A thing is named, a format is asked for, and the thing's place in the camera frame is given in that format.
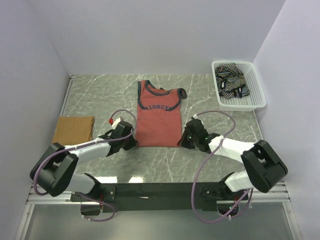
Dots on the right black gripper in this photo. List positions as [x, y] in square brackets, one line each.
[183, 142]

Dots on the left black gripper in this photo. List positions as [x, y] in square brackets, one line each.
[133, 142]

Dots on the rust red tank top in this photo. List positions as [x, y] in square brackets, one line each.
[159, 121]

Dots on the tan ribbed tank top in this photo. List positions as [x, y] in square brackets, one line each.
[73, 130]

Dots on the striped multicolour tank top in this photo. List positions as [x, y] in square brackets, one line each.
[231, 81]

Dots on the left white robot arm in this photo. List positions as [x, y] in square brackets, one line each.
[55, 170]

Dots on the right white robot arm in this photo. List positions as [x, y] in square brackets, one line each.
[263, 168]

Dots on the white plastic laundry basket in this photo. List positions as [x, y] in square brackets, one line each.
[255, 100]

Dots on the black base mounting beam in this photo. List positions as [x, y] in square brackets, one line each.
[165, 196]

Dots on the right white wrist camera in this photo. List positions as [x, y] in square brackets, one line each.
[195, 116]

